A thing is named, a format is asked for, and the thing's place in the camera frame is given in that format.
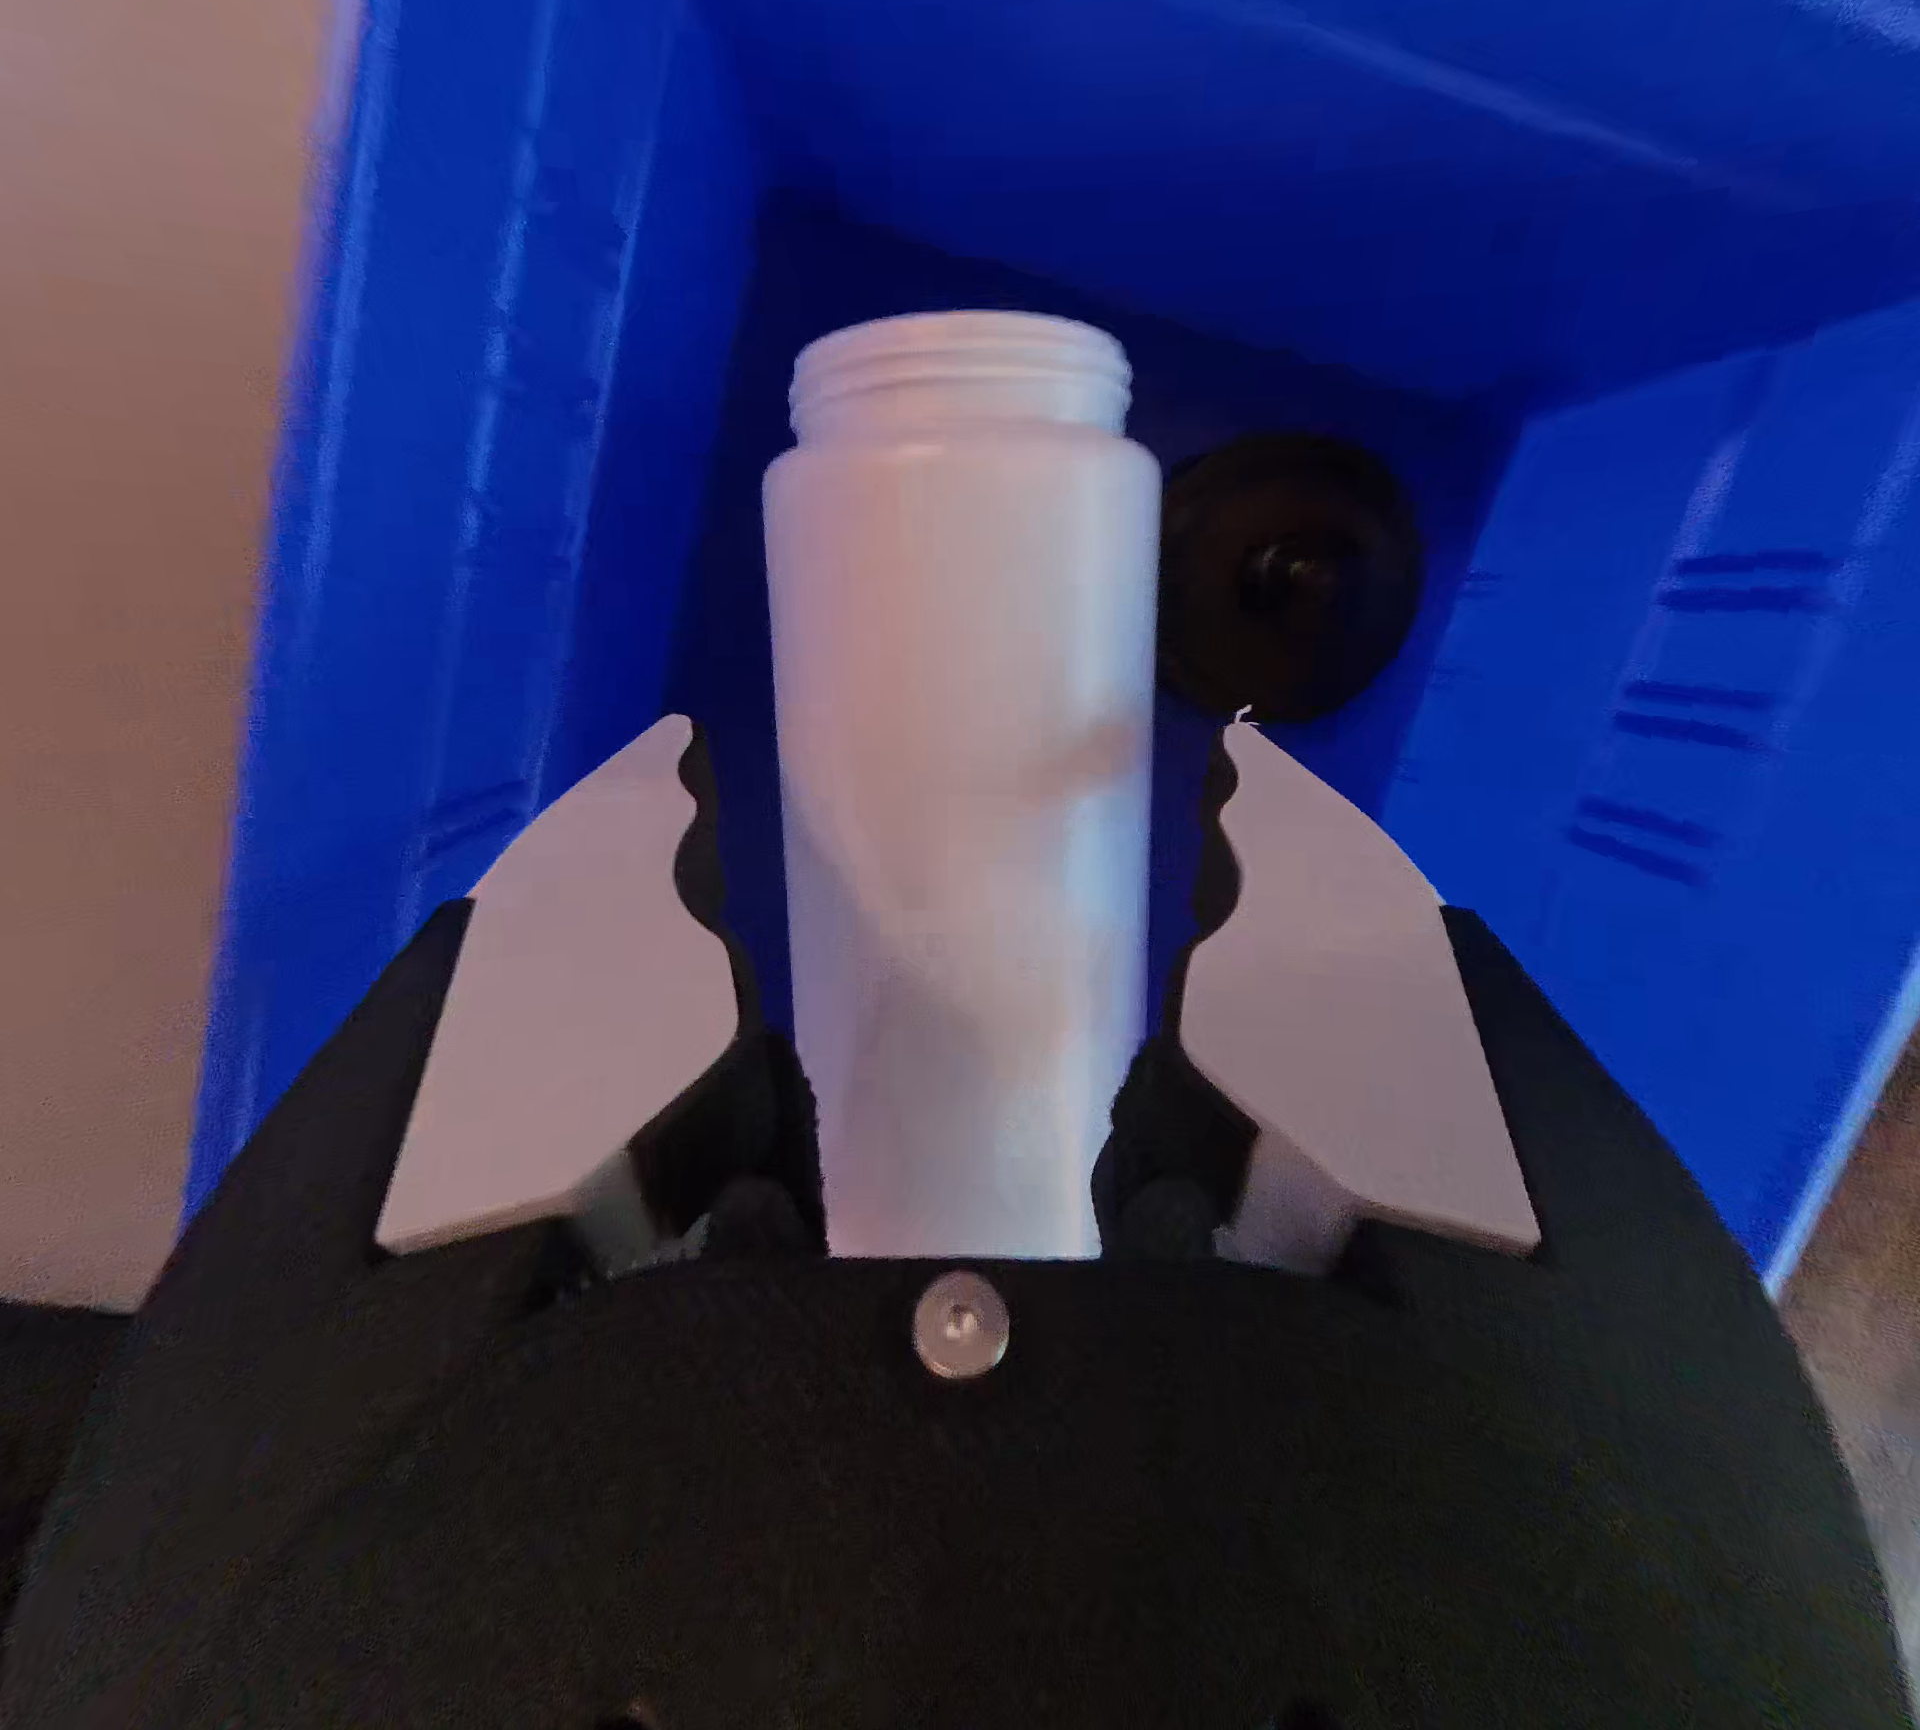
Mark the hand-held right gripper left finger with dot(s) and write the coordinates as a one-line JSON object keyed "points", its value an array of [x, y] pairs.
{"points": [[585, 1011]]}

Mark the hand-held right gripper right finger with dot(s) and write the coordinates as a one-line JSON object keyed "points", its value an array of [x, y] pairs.
{"points": [[1321, 1011]]}

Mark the black bottle lid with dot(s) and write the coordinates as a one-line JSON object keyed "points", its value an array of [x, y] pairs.
{"points": [[1290, 561]]}

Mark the white plastic bottle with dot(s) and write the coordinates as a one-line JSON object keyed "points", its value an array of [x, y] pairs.
{"points": [[961, 711]]}

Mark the blue plastic bin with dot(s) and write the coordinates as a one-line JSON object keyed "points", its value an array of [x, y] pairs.
{"points": [[1200, 111]]}

